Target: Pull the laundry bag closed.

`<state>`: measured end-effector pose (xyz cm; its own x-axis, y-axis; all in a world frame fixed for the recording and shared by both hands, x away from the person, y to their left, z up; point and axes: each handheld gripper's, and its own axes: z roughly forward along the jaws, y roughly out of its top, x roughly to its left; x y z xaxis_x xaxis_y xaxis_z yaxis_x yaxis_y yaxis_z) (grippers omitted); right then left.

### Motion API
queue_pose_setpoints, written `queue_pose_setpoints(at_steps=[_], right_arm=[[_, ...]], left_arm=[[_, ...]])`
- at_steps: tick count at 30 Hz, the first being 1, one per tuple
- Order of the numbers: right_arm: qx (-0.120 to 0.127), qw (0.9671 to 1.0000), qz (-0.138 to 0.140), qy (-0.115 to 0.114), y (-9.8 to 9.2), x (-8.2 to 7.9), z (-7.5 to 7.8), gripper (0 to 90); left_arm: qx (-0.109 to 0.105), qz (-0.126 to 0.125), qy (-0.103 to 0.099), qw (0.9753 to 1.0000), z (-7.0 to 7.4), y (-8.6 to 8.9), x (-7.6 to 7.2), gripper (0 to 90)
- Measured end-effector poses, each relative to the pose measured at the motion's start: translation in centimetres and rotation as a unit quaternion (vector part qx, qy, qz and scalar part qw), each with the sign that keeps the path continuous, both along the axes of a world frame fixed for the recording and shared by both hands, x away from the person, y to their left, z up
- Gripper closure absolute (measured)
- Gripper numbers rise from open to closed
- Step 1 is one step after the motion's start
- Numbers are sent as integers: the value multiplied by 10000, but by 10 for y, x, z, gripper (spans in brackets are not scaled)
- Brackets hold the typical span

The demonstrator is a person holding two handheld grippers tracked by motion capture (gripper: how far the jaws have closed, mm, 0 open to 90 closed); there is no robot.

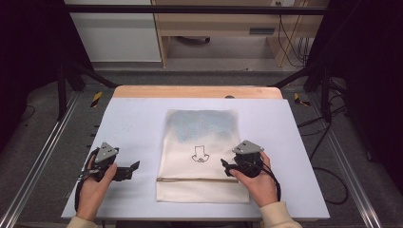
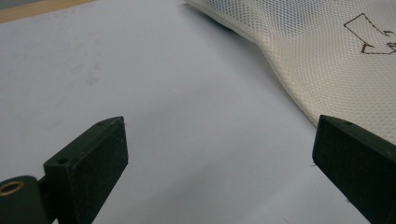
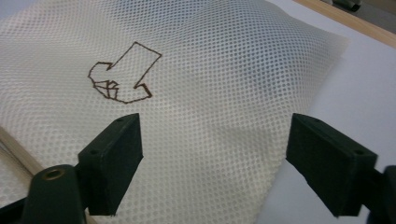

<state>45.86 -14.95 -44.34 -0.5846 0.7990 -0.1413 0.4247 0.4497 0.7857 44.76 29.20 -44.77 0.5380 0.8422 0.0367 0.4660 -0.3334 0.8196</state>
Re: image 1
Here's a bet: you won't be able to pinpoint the yellow black tape strip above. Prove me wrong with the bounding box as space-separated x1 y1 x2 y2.
293 92 312 107
89 90 105 108

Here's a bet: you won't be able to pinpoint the light wooden desk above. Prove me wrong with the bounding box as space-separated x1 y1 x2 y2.
151 0 331 68

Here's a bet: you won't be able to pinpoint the hanging black cables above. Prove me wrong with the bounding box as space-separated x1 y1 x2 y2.
276 1 311 68

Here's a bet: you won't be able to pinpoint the white foam mat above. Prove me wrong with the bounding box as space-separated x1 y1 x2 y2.
60 97 331 221

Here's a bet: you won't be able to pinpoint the black metal frame stand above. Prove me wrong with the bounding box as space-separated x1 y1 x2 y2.
56 59 119 122
271 62 335 124

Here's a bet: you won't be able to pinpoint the person's left hand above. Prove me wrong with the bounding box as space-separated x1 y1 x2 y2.
76 154 119 222

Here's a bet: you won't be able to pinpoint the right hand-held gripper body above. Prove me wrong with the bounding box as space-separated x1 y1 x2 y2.
231 140 265 179

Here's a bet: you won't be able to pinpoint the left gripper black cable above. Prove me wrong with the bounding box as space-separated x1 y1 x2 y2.
73 147 100 213

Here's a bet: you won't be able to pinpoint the dark curtain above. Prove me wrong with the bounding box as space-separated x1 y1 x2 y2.
0 0 95 154
303 0 403 194

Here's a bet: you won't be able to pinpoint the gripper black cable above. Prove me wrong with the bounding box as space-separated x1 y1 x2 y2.
260 160 283 203
73 147 100 213

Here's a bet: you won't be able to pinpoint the aluminium floor rail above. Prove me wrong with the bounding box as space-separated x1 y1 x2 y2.
307 92 383 228
0 90 81 228

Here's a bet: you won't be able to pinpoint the white cabinet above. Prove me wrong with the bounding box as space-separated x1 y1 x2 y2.
64 0 163 63

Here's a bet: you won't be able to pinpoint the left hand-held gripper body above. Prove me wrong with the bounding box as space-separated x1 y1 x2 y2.
83 142 127 183

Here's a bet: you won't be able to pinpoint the black horizontal frame bar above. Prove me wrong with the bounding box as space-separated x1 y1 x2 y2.
63 4 328 16

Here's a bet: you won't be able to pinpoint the thin black floor cable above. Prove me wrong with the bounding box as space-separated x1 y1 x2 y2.
19 104 36 123

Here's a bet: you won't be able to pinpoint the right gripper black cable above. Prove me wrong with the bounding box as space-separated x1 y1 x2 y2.
260 160 283 203

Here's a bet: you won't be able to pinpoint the cream mesh zipper bag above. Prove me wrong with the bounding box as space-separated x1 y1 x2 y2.
155 108 251 204

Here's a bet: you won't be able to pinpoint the person's right hand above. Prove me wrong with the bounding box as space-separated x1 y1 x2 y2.
228 151 280 209

